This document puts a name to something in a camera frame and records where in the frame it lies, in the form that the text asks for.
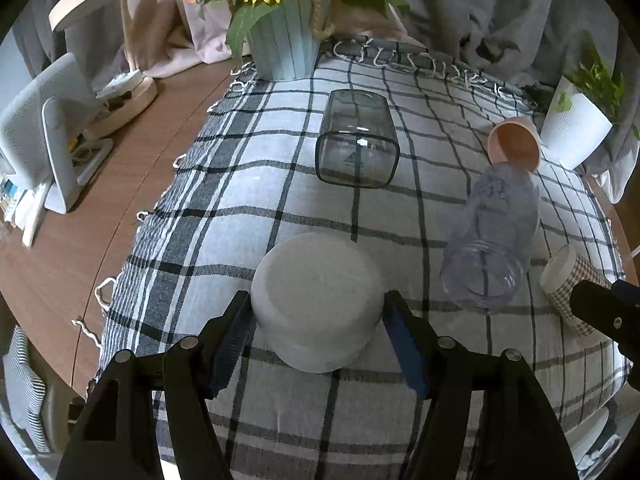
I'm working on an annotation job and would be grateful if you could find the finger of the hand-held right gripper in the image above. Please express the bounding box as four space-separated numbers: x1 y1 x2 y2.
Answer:
569 279 640 391

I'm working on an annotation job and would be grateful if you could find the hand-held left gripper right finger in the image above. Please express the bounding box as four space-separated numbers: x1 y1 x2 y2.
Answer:
382 290 581 480

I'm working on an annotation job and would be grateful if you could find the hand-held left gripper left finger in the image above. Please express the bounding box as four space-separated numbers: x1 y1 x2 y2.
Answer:
55 290 252 480

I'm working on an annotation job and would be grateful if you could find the white round bowl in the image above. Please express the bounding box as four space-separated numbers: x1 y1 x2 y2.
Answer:
250 231 387 374

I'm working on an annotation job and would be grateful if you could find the checkered paper cup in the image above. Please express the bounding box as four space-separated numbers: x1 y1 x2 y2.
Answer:
539 243 612 337

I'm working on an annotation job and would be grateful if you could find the clear round plastic cup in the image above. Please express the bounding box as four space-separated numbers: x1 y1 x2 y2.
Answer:
440 162 542 315

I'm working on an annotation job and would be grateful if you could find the pink cup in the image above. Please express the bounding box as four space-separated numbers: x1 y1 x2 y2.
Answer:
487 116 542 172

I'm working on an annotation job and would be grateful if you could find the dark square glass cup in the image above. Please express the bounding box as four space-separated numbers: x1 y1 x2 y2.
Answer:
314 89 400 190

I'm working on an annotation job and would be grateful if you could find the plaid tablecloth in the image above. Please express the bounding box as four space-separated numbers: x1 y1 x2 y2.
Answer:
72 36 632 480

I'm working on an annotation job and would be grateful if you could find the white plant pot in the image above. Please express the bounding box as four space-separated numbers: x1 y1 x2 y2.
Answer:
540 75 614 171

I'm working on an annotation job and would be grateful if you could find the striped cloth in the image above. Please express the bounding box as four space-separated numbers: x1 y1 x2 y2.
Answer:
2 325 53 455

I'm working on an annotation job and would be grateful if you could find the green potted plant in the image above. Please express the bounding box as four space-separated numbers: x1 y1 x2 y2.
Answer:
552 30 640 142

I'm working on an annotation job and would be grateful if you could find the white desk fan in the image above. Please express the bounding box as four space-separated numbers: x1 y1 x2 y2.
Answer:
0 52 115 248

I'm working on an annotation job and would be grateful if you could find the teal flower pot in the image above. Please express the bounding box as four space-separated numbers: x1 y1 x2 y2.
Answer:
243 0 337 82

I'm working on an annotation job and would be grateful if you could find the wooden round desk lamp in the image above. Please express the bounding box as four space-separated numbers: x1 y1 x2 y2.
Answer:
48 0 159 140

